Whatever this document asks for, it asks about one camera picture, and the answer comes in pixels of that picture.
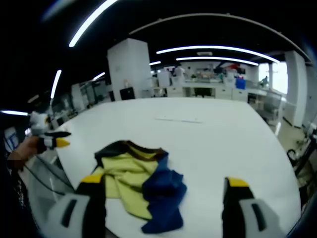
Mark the white side counter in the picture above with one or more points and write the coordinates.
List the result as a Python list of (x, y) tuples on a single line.
[(262, 95)]

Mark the person's left hand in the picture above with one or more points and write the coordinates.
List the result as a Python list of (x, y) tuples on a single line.
[(29, 147)]

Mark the white ceiling light strip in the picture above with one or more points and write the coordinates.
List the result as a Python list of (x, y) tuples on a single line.
[(56, 84), (84, 24), (218, 58), (213, 46)]

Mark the yellow blue grey garment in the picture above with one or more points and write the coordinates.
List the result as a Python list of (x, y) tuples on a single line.
[(123, 171)]

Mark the narrow white pillar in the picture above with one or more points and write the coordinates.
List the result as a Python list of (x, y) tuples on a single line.
[(296, 86)]

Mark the wide white pillar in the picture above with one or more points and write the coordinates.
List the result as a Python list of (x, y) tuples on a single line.
[(128, 69)]

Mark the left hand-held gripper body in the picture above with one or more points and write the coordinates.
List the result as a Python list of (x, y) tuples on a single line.
[(39, 122)]

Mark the white counter row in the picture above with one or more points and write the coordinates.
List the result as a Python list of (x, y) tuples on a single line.
[(223, 93)]

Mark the bright window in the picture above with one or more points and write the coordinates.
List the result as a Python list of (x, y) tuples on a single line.
[(275, 77)]

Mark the white ceiling vent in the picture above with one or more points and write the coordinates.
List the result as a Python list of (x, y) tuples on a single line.
[(204, 53)]

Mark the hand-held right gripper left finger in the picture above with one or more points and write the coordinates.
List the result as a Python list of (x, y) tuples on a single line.
[(95, 203)]

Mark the black chair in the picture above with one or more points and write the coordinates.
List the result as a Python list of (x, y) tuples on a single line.
[(127, 94)]

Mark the blue container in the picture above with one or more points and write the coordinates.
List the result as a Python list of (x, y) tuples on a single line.
[(240, 83)]

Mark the white tall cabinet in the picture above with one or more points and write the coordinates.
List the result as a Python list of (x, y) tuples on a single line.
[(78, 96)]

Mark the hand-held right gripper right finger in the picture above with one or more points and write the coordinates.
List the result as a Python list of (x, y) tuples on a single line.
[(235, 205)]

